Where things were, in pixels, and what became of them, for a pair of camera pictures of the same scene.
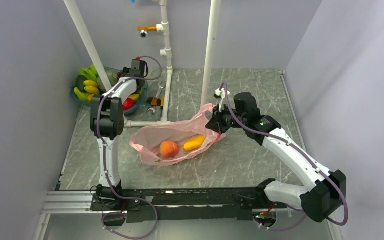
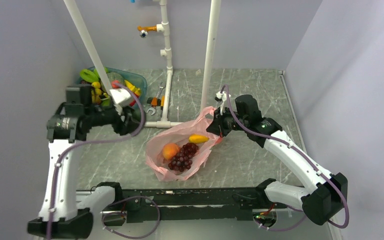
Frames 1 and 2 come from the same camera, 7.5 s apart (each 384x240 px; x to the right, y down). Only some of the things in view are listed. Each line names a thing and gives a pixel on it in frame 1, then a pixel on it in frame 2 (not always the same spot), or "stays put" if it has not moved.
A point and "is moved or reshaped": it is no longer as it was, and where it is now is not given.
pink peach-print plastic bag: x=162 y=146 is moved or reshaped
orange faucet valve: x=144 y=30 stays put
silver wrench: x=161 y=86 stays put
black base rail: x=184 y=204 stays put
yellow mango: x=194 y=143 is moved or reshaped
